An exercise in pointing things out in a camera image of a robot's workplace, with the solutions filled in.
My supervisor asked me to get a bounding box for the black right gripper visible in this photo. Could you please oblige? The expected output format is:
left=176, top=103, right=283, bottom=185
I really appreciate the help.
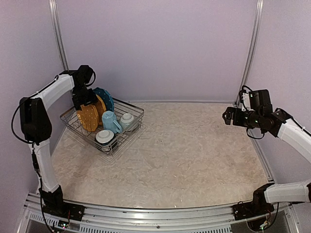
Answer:
left=224, top=106, right=263, bottom=128

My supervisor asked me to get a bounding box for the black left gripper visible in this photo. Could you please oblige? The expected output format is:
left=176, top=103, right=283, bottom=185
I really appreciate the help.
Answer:
left=73, top=83, right=98, bottom=110

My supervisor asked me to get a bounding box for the yellow dotted plate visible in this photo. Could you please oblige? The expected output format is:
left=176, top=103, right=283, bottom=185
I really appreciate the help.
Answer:
left=76, top=104, right=99, bottom=132
left=95, top=95, right=106, bottom=126

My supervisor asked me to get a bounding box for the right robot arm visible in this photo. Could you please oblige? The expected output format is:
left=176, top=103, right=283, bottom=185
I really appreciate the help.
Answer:
left=222, top=106, right=311, bottom=216

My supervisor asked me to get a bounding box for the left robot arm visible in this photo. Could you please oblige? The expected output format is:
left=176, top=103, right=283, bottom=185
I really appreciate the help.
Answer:
left=14, top=65, right=97, bottom=216

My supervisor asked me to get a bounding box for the blue dotted plate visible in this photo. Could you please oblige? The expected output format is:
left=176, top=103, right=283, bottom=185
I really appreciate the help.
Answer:
left=93, top=87, right=114, bottom=112

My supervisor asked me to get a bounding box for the light blue mug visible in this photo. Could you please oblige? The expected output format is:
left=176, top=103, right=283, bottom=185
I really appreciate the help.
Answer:
left=102, top=111, right=123, bottom=134

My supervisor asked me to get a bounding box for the dark teal white bowl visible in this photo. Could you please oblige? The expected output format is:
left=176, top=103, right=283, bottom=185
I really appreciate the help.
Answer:
left=95, top=130, right=118, bottom=151

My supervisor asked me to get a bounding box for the small pale ribbed cup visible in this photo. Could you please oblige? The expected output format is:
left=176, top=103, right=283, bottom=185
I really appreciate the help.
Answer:
left=119, top=113, right=135, bottom=132

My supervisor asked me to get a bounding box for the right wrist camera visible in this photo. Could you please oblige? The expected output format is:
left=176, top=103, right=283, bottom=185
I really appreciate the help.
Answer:
left=239, top=85, right=273, bottom=116

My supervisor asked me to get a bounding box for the metal wire dish rack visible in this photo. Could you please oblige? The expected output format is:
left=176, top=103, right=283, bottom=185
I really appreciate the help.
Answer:
left=60, top=98, right=144, bottom=156

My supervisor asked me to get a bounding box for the left aluminium frame post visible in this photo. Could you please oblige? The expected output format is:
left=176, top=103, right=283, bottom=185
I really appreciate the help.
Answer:
left=49, top=0, right=69, bottom=70

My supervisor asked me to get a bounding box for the aluminium frame post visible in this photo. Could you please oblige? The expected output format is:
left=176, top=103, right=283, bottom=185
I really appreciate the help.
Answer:
left=238, top=0, right=264, bottom=92
left=49, top=0, right=69, bottom=70

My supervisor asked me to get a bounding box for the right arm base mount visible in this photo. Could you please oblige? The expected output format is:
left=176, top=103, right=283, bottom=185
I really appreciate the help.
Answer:
left=232, top=183, right=275, bottom=220

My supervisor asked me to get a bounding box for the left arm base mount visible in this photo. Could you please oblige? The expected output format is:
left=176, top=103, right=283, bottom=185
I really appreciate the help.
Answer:
left=39, top=186, right=85, bottom=221

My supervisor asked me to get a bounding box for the right aluminium frame post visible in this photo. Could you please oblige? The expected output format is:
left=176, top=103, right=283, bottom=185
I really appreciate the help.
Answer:
left=238, top=0, right=264, bottom=92

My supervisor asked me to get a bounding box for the front aluminium rail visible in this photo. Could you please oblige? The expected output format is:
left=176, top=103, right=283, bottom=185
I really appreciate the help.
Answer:
left=17, top=191, right=299, bottom=233

